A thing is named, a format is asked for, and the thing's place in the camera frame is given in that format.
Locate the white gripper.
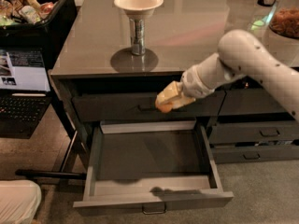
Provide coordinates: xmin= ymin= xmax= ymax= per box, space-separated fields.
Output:
xmin=156 ymin=65 xmax=215 ymax=110

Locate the orange fruit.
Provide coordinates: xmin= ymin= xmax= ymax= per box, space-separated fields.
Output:
xmin=155 ymin=103 xmax=173 ymax=113

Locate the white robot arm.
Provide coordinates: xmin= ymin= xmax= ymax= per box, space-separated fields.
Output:
xmin=155 ymin=30 xmax=299 ymax=121

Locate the grey right middle drawer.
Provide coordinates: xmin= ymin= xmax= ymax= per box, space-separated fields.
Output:
xmin=208 ymin=121 xmax=299 ymax=144

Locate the open grey middle drawer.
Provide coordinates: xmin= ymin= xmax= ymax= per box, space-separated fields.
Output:
xmin=74 ymin=119 xmax=234 ymax=215

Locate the grey right bottom drawer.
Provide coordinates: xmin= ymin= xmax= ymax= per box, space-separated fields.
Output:
xmin=212 ymin=146 xmax=299 ymax=164

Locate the grey right top drawer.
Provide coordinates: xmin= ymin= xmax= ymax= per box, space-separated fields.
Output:
xmin=220 ymin=89 xmax=285 ymax=116

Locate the silver metal can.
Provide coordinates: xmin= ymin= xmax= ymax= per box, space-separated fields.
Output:
xmin=129 ymin=19 xmax=146 ymax=56

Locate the white paper bowl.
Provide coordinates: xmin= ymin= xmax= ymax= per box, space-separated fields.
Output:
xmin=114 ymin=0 xmax=164 ymax=20

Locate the black laptop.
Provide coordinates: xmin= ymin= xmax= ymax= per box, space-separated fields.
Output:
xmin=0 ymin=49 xmax=51 ymax=139

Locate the black bin of groceries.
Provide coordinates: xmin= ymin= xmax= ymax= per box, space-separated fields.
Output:
xmin=0 ymin=0 xmax=78 ymax=53

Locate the white plastic bag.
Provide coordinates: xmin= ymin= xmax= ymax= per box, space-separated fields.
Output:
xmin=0 ymin=180 xmax=42 ymax=224

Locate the black cart frame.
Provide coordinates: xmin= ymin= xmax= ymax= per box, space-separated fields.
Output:
xmin=15 ymin=91 xmax=88 ymax=181

